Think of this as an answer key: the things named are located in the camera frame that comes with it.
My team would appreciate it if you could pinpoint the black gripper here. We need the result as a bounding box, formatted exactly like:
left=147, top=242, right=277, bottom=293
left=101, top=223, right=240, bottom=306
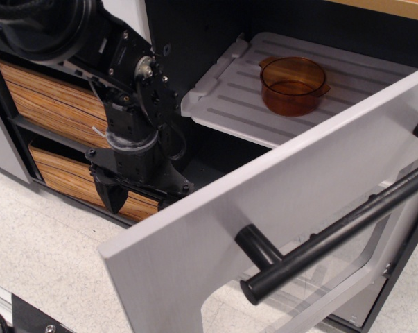
left=85, top=132, right=194, bottom=214

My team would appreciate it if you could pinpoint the grey oven door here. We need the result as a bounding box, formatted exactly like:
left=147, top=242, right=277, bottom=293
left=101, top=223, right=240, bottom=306
left=98, top=70, right=418, bottom=332

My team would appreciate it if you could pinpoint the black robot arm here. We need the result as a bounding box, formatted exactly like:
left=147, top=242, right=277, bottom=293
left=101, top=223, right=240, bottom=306
left=0, top=1, right=194, bottom=213

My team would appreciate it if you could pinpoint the grey oven rack tray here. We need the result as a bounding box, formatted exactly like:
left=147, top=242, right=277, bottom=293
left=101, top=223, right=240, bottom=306
left=181, top=32, right=417, bottom=148

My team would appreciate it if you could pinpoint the lower wood grain bin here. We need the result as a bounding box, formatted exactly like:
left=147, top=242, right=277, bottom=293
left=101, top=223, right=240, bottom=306
left=29, top=144, right=159, bottom=222

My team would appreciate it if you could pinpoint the wood grain bin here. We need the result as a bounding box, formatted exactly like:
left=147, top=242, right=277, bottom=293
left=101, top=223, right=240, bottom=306
left=29, top=144, right=159, bottom=222
left=0, top=58, right=110, bottom=148

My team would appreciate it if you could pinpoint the upper wood grain bin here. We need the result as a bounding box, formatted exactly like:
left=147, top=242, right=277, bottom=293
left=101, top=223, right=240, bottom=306
left=0, top=58, right=110, bottom=148

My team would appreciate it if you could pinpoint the dark play kitchen cabinet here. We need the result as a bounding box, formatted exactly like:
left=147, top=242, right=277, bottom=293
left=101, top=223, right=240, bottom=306
left=0, top=1, right=418, bottom=332

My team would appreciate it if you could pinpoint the amber plastic pot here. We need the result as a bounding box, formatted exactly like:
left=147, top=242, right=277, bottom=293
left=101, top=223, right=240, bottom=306
left=259, top=56, right=330, bottom=117

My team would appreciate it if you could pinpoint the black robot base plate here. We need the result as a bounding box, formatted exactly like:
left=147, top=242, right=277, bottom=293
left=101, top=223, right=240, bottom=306
left=11, top=294, right=72, bottom=333

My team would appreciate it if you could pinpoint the black oven door handle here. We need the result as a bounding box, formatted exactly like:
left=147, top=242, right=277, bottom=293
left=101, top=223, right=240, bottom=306
left=234, top=117, right=418, bottom=307

